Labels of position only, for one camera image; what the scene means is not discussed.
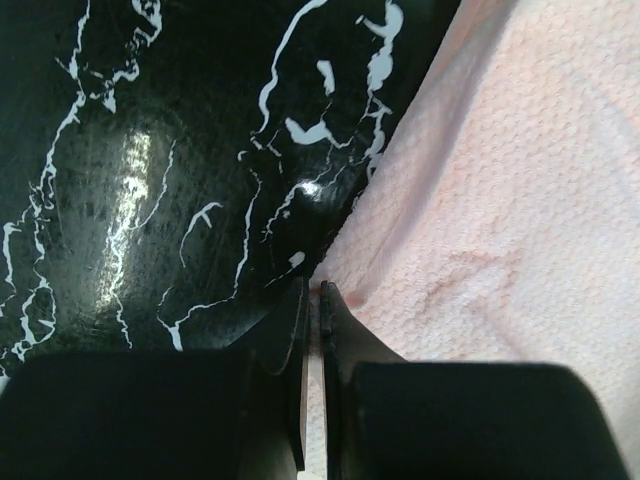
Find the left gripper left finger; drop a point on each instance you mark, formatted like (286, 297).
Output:
(232, 413)

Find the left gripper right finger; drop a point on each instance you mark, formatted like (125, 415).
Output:
(389, 418)

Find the pale pink towel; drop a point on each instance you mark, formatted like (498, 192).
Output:
(502, 222)

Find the black marble pattern mat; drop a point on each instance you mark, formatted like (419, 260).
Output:
(168, 167)

